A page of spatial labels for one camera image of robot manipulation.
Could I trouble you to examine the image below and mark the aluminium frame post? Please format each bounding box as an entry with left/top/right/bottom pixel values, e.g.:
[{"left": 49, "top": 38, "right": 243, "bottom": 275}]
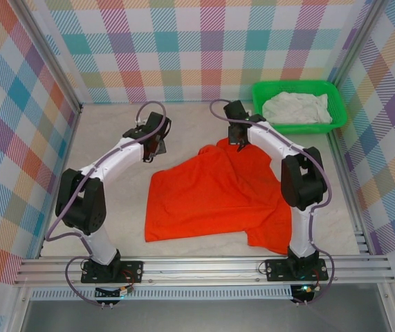
[
  {"left": 327, "top": 0, "right": 392, "bottom": 87},
  {"left": 16, "top": 0, "right": 83, "bottom": 115}
]

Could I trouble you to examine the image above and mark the grey metal panel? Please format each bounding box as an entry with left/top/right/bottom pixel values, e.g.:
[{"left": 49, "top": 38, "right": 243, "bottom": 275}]
[{"left": 20, "top": 299, "right": 392, "bottom": 332}]

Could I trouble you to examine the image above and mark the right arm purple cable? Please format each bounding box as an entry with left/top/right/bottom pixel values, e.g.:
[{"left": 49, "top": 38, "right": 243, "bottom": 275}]
[{"left": 209, "top": 99, "right": 335, "bottom": 307}]

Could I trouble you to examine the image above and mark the black connector bracket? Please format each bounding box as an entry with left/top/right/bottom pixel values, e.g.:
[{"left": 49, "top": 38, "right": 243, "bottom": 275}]
[
  {"left": 289, "top": 283, "right": 318, "bottom": 306},
  {"left": 94, "top": 286, "right": 131, "bottom": 308}
]

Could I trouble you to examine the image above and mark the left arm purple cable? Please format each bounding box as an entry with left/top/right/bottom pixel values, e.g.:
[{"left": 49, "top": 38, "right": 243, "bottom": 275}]
[{"left": 44, "top": 100, "right": 170, "bottom": 307}]

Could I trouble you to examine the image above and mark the white t-shirt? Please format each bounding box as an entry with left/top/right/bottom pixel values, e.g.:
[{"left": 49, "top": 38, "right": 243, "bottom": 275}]
[{"left": 261, "top": 91, "right": 333, "bottom": 125}]

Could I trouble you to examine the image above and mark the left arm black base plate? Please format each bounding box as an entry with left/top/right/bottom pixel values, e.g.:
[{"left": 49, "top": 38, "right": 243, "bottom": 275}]
[{"left": 80, "top": 259, "right": 145, "bottom": 284}]

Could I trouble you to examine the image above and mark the orange t-shirt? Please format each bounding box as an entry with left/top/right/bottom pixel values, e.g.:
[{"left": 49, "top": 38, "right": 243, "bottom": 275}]
[{"left": 144, "top": 137, "right": 293, "bottom": 256}]

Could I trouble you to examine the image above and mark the aluminium mounting rail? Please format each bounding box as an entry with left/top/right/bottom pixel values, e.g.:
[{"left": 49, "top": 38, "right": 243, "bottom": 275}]
[{"left": 12, "top": 255, "right": 395, "bottom": 286}]

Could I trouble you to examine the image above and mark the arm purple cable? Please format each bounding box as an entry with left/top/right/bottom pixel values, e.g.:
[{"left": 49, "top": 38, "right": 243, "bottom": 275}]
[
  {"left": 209, "top": 99, "right": 335, "bottom": 307},
  {"left": 44, "top": 100, "right": 170, "bottom": 307}
]

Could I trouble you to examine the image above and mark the green plastic basket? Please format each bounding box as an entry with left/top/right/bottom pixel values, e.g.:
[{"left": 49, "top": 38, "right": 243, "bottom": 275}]
[{"left": 251, "top": 80, "right": 349, "bottom": 135}]

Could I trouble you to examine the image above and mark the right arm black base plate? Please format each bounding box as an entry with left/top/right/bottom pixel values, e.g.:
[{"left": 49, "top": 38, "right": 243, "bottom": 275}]
[{"left": 264, "top": 258, "right": 329, "bottom": 282}]

